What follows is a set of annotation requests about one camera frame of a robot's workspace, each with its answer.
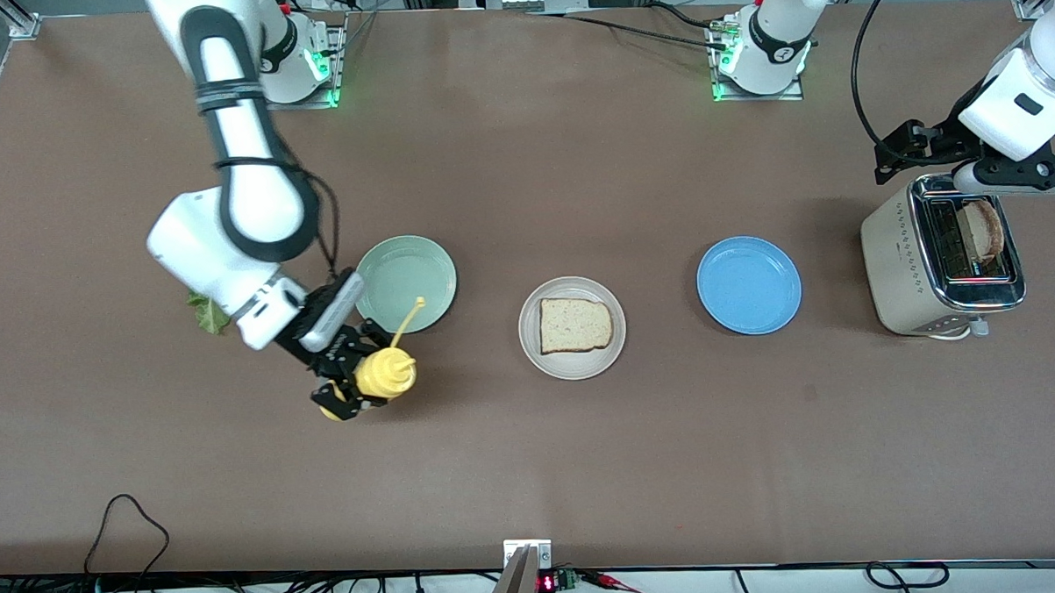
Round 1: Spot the yellow mustard squeeze bottle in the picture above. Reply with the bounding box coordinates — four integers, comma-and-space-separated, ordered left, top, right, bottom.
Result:
315, 296, 431, 421

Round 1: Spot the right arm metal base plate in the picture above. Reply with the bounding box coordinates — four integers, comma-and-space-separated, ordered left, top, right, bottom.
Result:
259, 13, 351, 111

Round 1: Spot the beige plate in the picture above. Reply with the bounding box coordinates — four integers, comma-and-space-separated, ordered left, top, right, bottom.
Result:
517, 275, 629, 383

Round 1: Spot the green lettuce leaf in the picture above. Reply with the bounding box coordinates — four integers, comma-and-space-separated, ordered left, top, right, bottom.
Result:
185, 289, 233, 338

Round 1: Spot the beige and chrome toaster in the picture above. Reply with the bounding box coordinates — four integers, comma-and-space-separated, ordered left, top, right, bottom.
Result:
858, 169, 1030, 345

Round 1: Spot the toasted bread slice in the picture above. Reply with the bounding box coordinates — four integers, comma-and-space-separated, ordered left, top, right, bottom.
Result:
538, 296, 616, 356
963, 198, 1006, 262

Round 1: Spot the pale green plate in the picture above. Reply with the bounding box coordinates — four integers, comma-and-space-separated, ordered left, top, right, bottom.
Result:
351, 234, 460, 337

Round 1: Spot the red alligator clip lead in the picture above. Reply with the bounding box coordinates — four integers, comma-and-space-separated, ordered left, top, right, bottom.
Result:
581, 568, 657, 593

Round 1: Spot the grey metal bar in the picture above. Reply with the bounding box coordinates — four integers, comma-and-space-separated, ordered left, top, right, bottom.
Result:
482, 547, 538, 593

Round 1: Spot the black cable across table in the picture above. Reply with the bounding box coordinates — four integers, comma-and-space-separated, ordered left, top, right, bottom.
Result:
526, 0, 731, 59

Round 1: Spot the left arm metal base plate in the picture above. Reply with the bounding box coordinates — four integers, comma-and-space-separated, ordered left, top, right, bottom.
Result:
707, 15, 807, 105

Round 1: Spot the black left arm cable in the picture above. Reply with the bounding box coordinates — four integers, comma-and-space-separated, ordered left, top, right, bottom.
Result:
848, 0, 917, 168

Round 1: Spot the silver metal bracket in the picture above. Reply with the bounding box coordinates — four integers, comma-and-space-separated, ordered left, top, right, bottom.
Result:
503, 539, 553, 572

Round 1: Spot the blue plate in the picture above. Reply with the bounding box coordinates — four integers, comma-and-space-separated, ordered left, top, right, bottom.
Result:
695, 234, 804, 338

